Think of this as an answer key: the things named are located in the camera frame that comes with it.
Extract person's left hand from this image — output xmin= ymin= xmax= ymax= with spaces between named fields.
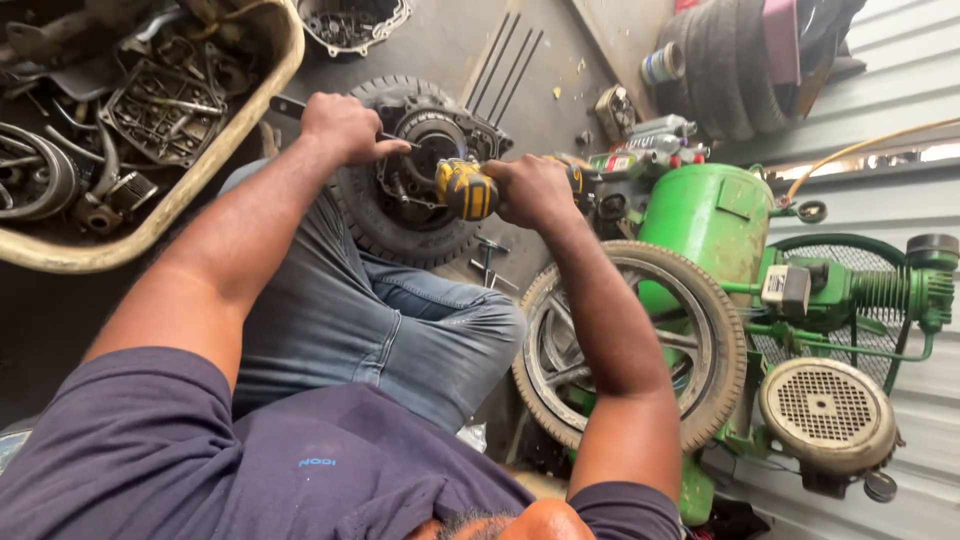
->
xmin=299 ymin=91 xmax=413 ymax=168

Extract person's right hand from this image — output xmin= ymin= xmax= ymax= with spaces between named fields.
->
xmin=479 ymin=153 xmax=581 ymax=231

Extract yellow black impact driver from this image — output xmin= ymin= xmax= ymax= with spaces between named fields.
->
xmin=434 ymin=153 xmax=594 ymax=223

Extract black handled screwdriver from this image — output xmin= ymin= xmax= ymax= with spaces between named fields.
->
xmin=269 ymin=95 xmax=422 ymax=150

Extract small wheel with engine hub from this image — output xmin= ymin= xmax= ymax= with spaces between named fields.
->
xmin=328 ymin=74 xmax=516 ymax=272

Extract thin black metal rod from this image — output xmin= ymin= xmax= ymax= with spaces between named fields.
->
xmin=465 ymin=12 xmax=511 ymax=111
xmin=474 ymin=13 xmax=522 ymax=115
xmin=486 ymin=28 xmax=535 ymax=123
xmin=495 ymin=30 xmax=546 ymax=129

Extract green bottle with red label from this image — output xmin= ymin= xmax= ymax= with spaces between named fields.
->
xmin=587 ymin=150 xmax=655 ymax=182

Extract grey engine cover casing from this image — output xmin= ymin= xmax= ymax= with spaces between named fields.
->
xmin=295 ymin=0 xmax=414 ymax=59

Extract small grey carburettor part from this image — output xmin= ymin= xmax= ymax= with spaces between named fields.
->
xmin=594 ymin=83 xmax=639 ymax=144

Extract grey plastic bottle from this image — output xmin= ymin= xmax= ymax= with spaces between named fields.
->
xmin=630 ymin=113 xmax=699 ymax=140

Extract person's blue jeans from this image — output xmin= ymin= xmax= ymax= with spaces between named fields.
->
xmin=216 ymin=159 xmax=528 ymax=438

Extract white blue tape roll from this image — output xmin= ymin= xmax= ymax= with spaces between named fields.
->
xmin=639 ymin=41 xmax=687 ymax=86

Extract green air compressor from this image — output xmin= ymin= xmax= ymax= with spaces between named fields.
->
xmin=566 ymin=159 xmax=960 ymax=528

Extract stack of black tyres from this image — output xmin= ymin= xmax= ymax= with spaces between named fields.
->
xmin=654 ymin=0 xmax=869 ymax=145

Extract beige tub of scrap parts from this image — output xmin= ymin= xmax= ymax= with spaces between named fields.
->
xmin=0 ymin=0 xmax=307 ymax=276

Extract dusty spoked wheel with tyre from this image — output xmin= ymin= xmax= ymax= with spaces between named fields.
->
xmin=511 ymin=239 xmax=750 ymax=456

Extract pink foam pad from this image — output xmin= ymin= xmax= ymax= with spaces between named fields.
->
xmin=760 ymin=0 xmax=804 ymax=86

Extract person's dark purple shirt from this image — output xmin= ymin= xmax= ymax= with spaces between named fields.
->
xmin=0 ymin=345 xmax=685 ymax=540

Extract metal T-handle wrench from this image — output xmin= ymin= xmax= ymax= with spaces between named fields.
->
xmin=468 ymin=233 xmax=520 ymax=292

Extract yellow air hose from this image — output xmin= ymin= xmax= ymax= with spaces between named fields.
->
xmin=778 ymin=116 xmax=960 ymax=205

